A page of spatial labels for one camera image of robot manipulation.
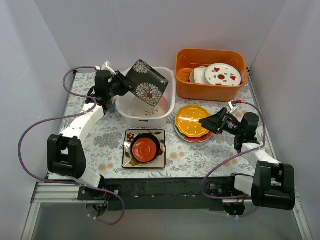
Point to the pink and cream round plate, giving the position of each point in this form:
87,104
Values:
144,110

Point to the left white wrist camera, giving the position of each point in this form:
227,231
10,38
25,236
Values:
107,66

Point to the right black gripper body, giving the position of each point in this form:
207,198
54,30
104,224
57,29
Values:
222,120

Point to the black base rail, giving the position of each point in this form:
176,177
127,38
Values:
163,193

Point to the black square floral plate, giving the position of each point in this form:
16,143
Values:
150,84

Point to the black bowl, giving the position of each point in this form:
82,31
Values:
152,137

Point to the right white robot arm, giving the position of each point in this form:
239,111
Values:
273,183

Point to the square cream floral plate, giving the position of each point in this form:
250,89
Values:
128,162

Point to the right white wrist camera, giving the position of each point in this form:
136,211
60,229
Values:
233,106

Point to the floral table mat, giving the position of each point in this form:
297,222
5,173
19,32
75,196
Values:
103,147

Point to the round white dish in bin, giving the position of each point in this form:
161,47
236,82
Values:
192,77

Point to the white watermelon pattern plate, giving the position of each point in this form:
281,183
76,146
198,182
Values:
222,74

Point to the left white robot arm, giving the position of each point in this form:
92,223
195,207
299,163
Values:
65,153

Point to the red rimmed round plate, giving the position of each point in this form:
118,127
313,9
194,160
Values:
194,139

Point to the orange red small saucer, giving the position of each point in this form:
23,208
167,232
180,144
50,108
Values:
144,150

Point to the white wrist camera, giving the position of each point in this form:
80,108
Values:
233,106
107,66

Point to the white plastic bin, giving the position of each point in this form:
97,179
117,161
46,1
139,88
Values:
124,104

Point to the yellow polka dot plate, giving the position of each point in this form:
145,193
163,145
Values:
187,120

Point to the orange plastic bin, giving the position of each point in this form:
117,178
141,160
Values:
190,58

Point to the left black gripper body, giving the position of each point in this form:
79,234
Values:
124,81

